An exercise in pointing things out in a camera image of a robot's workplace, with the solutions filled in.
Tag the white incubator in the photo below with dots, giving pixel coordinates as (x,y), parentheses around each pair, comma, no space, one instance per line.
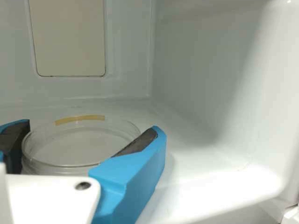
(210,70)

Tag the petri dish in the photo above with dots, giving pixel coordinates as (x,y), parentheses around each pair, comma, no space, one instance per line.
(77,149)

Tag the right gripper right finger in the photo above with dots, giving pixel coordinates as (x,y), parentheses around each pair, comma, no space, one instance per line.
(130,177)

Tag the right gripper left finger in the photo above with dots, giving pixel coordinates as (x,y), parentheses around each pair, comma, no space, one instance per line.
(14,140)

